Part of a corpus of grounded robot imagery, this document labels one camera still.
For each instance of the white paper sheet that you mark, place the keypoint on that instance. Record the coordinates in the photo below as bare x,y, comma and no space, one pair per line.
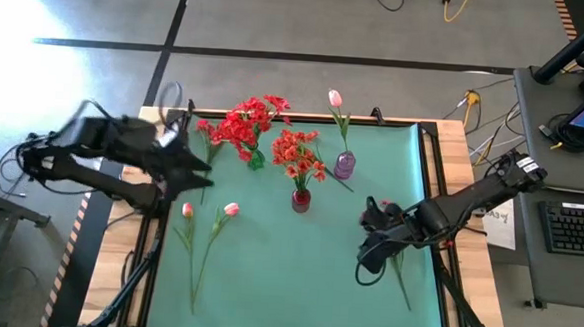
504,229

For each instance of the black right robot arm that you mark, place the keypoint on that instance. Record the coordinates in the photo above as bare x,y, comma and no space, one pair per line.
475,195

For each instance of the purple ribbed glass vase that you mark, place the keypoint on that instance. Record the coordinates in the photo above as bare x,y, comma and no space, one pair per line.
344,167

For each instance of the white label sticker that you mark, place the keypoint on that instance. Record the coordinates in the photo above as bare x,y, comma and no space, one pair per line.
573,205

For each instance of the black metal table frame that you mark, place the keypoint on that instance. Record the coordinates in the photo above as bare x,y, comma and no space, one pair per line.
429,140

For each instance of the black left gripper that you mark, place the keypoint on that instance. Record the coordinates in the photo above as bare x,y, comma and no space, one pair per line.
162,157

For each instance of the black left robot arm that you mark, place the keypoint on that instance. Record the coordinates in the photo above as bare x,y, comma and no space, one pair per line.
120,187

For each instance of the orange flower bunch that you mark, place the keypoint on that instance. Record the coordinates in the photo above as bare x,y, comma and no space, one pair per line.
398,263
292,153

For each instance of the red flower bunch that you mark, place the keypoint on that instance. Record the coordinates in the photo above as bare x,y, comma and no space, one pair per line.
205,126
277,102
239,125

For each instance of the green glass vase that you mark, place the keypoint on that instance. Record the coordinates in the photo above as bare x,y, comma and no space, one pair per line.
257,160

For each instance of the black monitor pole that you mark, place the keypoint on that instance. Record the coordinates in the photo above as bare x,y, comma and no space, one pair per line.
573,48

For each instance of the black clamp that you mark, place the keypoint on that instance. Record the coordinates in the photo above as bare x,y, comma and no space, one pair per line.
189,109
377,115

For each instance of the pale pink artificial tulip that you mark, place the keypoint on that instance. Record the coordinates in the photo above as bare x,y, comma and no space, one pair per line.
232,209

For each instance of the black keyboard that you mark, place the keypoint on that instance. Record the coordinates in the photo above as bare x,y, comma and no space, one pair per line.
576,228

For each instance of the grey desk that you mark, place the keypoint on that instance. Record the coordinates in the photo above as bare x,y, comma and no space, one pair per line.
556,277

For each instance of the green table mat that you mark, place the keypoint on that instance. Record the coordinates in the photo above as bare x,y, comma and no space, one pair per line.
291,273

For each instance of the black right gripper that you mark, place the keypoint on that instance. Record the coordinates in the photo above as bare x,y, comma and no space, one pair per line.
377,253

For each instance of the red ribbed glass vase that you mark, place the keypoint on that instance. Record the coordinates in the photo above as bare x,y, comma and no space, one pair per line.
301,200

